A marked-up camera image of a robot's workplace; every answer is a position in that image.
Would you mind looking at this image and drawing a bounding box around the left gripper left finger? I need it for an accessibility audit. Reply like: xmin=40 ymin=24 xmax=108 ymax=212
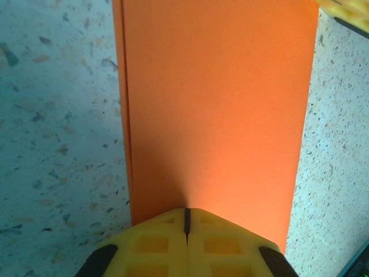
xmin=75 ymin=208 xmax=189 ymax=277

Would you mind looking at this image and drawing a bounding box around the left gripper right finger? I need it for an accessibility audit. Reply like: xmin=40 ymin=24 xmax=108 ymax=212
xmin=187 ymin=208 xmax=300 ymax=277

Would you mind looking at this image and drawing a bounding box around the orange paper sheet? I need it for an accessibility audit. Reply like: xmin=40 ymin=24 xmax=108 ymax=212
xmin=112 ymin=0 xmax=319 ymax=256

